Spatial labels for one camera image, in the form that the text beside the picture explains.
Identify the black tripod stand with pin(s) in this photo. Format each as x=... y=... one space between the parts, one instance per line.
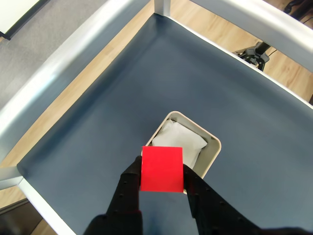
x=256 y=55

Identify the dark blue table mat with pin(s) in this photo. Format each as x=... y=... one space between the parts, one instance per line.
x=159 y=73

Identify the white crumpled cloth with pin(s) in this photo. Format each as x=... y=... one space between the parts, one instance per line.
x=178 y=137

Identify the silver aluminium frame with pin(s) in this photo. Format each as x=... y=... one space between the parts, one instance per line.
x=73 y=54

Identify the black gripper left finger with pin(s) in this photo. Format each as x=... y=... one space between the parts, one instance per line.
x=122 y=208

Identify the black equipment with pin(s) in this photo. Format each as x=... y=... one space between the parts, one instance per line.
x=300 y=9

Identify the white board with black edge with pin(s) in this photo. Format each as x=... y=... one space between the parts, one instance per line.
x=14 y=14

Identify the red cube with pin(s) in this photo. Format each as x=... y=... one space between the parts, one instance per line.
x=162 y=169

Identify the beige square open box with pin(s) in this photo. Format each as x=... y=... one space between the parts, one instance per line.
x=210 y=151

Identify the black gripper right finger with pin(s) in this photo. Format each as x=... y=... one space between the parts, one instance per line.
x=215 y=215

